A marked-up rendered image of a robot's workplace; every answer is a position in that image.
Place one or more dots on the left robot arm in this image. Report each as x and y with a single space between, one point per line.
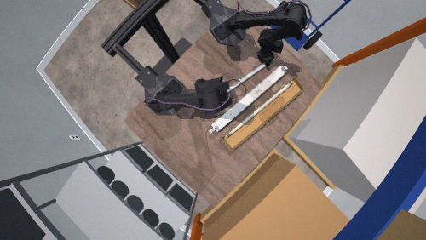
296 14

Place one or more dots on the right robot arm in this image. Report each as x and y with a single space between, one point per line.
209 98

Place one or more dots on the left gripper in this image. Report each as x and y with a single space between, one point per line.
265 56

